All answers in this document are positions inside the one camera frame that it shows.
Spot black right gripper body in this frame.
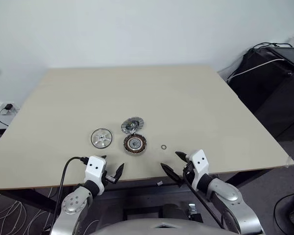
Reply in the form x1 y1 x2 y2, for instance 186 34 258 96
182 159 196 188

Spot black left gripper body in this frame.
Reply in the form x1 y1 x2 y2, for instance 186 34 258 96
103 170 120 185

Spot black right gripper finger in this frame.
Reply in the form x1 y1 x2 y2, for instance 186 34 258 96
160 163 182 184
175 151 189 163

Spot silver rotor disc black rim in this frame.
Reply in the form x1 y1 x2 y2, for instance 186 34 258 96
90 128 113 149

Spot copper wound motor stator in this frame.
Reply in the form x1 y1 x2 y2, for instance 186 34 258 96
123 134 148 156

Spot silver finned rotor disc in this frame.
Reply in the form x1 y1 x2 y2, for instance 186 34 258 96
121 117 146 134

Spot dark rounded cylinder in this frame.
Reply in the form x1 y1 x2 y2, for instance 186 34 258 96
161 203 188 219

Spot grey robot torso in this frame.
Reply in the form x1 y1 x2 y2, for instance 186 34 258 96
88 217 227 235

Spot black equipment case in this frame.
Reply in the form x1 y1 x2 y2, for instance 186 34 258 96
217 46 294 141

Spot dark patterned rug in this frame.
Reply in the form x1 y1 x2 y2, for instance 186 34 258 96
0 191 57 235

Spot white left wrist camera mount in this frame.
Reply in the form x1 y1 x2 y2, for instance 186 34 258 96
84 155 108 195

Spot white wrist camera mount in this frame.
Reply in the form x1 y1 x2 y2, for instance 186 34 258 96
84 155 108 195
189 149 211 192

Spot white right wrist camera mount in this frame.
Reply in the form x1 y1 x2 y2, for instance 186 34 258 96
189 149 211 192

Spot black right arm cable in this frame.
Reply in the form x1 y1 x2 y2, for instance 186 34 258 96
182 170 224 228

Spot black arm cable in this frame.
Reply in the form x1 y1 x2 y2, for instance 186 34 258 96
54 156 89 221
182 170 224 228

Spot small metal bracket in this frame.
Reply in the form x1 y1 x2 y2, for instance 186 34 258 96
187 202 202 222

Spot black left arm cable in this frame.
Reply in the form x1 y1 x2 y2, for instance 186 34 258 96
54 156 89 221

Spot black floor cable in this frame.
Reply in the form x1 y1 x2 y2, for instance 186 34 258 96
273 189 294 223

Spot white cable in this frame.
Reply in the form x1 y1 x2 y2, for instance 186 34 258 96
226 58 285 82

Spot black cable bundle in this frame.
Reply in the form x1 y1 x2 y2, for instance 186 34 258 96
251 41 294 50

